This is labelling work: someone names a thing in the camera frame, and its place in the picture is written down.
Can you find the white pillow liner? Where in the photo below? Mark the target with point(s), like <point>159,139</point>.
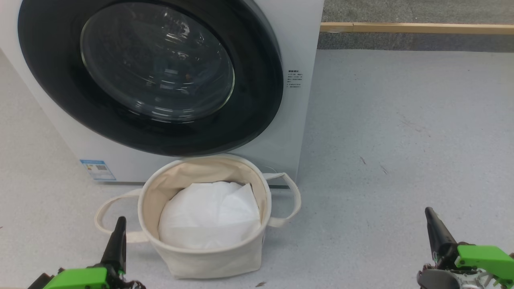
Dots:
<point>209,216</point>

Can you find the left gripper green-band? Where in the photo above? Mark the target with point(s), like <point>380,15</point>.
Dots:
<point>80,279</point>

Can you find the blue energy label sticker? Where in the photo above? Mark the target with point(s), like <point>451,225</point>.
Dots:
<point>98,170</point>

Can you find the small printed text label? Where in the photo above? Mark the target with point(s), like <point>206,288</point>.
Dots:
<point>294,80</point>

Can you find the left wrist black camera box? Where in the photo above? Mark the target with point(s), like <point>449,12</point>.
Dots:
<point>38,283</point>

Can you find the cream canvas laundry basket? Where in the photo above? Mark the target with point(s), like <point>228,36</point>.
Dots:
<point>209,261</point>

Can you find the black round washer door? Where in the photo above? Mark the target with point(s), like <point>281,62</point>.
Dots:
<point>257,100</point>

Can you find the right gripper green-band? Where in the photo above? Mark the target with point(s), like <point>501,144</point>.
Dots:
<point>482,257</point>

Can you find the white front-load washing machine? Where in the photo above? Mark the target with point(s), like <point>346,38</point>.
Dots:
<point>48,120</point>

